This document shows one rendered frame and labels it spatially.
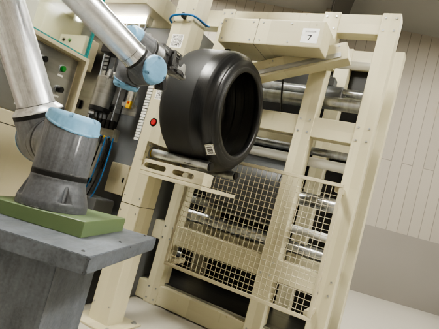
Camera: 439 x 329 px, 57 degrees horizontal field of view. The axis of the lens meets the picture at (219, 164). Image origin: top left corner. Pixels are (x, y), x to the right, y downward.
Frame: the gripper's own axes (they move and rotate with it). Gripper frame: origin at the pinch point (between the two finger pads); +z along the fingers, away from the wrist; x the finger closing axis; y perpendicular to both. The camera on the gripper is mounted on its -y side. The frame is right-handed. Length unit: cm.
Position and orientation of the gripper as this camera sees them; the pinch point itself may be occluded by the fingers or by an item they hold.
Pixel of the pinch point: (181, 79)
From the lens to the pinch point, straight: 175.2
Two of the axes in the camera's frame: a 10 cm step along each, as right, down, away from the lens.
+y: 2.6, -9.6, 0.6
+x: -8.6, -2.0, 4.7
